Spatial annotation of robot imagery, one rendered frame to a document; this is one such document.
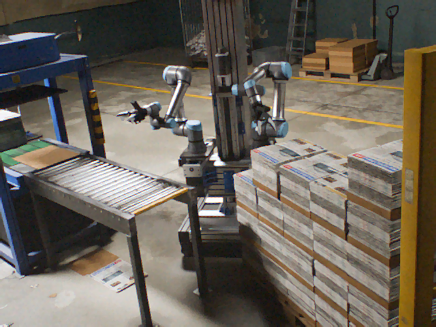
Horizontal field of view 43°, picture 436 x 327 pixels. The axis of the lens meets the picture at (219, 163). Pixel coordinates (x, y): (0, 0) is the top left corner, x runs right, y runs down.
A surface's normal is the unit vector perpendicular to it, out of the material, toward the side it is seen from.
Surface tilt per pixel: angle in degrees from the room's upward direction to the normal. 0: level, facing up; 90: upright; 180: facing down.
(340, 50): 89
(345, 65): 90
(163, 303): 0
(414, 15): 90
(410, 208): 90
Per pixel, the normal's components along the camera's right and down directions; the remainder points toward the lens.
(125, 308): -0.10, -0.93
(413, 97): -0.88, 0.25
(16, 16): 0.71, 0.18
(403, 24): -0.70, 0.32
